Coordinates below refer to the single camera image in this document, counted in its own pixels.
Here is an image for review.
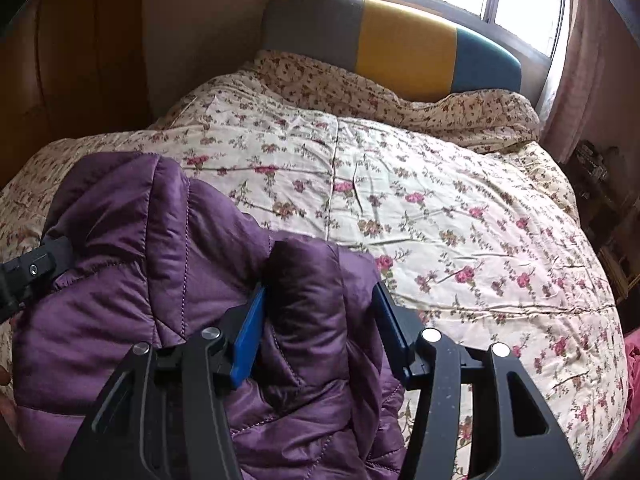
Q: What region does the purple quilted down jacket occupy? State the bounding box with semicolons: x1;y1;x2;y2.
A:
13;153;405;479

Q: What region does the brown wooden wardrobe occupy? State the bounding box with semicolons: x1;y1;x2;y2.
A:
1;0;152;183

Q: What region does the pink right curtain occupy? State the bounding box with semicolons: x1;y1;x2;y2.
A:
537;0;639;162

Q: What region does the red cloth at bedside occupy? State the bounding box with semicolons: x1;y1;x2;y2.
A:
608;328;640;458

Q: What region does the cluttered wooden side table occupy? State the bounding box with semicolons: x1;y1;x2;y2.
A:
564;140;639;304

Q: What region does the small-flower folded blanket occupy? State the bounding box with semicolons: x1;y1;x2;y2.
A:
244;50;540;154

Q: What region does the grey yellow blue headboard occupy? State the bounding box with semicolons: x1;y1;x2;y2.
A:
262;0;522;102

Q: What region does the floral bed quilt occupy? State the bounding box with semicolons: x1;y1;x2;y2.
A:
1;70;627;474

